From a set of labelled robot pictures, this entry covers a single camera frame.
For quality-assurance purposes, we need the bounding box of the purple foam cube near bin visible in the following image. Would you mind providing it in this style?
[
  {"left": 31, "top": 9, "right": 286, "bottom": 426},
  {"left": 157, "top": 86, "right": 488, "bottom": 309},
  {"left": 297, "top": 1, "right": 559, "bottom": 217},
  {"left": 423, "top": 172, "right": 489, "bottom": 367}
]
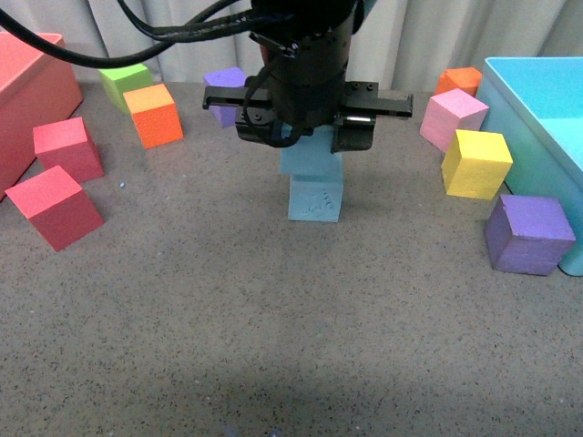
[{"left": 484, "top": 194, "right": 577, "bottom": 276}]

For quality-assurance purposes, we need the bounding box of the light blue plastic bin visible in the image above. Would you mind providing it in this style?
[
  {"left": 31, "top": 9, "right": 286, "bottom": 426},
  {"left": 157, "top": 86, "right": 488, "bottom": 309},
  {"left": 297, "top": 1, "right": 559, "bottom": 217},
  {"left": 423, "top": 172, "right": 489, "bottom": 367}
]
[{"left": 476, "top": 57, "right": 582, "bottom": 277}]

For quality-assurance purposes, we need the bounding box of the red foam cube rear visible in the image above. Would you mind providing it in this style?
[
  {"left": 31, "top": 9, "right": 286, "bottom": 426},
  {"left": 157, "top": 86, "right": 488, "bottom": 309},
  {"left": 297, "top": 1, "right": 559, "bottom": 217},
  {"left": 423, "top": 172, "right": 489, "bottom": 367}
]
[{"left": 33, "top": 117, "right": 104, "bottom": 183}]

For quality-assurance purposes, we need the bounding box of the red foam cube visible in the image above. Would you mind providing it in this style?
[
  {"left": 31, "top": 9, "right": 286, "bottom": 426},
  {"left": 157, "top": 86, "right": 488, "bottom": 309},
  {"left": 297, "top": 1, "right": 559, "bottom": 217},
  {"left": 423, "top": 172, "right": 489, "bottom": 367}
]
[
  {"left": 33, "top": 117, "right": 104, "bottom": 183},
  {"left": 6, "top": 166, "right": 104, "bottom": 251}
]

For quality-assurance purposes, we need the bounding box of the light blue foam cube embossed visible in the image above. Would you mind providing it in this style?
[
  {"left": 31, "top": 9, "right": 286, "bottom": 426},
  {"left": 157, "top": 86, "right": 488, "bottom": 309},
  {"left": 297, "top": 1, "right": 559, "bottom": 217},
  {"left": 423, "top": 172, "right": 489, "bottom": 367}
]
[{"left": 288, "top": 175, "right": 343, "bottom": 222}]

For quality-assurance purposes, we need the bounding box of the orange foam cube behind pink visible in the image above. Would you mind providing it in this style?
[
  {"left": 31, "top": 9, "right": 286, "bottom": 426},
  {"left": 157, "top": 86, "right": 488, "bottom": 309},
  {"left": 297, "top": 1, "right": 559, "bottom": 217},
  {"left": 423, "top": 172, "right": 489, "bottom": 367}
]
[{"left": 435, "top": 66, "right": 482, "bottom": 97}]

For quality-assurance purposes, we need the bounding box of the purple foam cube far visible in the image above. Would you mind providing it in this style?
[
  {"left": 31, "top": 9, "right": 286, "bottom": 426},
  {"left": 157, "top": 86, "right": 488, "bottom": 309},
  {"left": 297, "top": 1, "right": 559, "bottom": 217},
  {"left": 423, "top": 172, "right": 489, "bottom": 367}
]
[{"left": 203, "top": 66, "right": 247, "bottom": 127}]

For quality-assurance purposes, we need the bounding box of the green foam cube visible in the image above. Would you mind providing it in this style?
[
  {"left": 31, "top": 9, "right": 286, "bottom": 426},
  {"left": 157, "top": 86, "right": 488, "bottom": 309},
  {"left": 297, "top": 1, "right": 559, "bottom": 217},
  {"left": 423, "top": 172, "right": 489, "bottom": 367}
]
[{"left": 98, "top": 64, "right": 154, "bottom": 114}]

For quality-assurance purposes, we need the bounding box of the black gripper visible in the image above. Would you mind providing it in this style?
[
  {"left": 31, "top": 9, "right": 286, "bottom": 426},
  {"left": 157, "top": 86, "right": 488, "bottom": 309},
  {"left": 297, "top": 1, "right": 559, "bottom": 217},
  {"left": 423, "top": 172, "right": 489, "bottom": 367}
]
[{"left": 202, "top": 1, "right": 413, "bottom": 154}]

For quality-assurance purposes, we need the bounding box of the orange foam cube left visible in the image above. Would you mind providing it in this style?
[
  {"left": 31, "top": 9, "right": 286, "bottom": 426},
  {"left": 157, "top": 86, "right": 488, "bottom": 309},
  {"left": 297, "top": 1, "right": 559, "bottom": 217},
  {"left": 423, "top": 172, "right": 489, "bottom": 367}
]
[{"left": 123, "top": 84, "right": 183, "bottom": 149}]

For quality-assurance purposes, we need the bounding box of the yellow foam cube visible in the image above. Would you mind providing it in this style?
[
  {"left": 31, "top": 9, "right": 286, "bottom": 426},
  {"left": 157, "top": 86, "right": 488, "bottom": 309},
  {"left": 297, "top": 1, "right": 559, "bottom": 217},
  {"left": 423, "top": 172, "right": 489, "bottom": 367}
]
[{"left": 441, "top": 129, "right": 513, "bottom": 200}]

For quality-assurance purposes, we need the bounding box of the red plastic bin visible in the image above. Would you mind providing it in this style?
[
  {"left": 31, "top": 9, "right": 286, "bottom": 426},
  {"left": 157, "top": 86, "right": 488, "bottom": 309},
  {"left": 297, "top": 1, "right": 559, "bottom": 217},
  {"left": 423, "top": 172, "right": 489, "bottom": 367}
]
[{"left": 1, "top": 32, "right": 82, "bottom": 197}]

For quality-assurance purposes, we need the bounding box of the light blue foam cube plain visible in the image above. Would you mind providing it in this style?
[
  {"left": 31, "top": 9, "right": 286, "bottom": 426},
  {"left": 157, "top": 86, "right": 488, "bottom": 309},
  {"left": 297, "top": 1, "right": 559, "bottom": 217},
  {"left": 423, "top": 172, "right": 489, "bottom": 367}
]
[{"left": 280, "top": 126, "right": 343, "bottom": 177}]

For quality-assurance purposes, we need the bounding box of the red foam cube front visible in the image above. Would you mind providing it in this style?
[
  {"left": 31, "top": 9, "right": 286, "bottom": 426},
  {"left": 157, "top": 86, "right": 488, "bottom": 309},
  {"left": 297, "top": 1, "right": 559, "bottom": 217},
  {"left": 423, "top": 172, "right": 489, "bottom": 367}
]
[{"left": 6, "top": 166, "right": 104, "bottom": 251}]

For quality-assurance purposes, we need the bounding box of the grey pleated curtain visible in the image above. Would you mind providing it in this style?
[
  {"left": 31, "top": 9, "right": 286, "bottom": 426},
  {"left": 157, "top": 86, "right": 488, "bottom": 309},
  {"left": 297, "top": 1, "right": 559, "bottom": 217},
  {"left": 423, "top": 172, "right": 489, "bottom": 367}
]
[{"left": 1, "top": 1, "right": 582, "bottom": 92}]

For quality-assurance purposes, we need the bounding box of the black cable bundle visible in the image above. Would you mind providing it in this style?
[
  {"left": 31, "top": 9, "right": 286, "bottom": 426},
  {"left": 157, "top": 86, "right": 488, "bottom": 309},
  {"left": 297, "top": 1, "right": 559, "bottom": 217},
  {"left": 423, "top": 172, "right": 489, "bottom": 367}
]
[{"left": 0, "top": 0, "right": 292, "bottom": 70}]

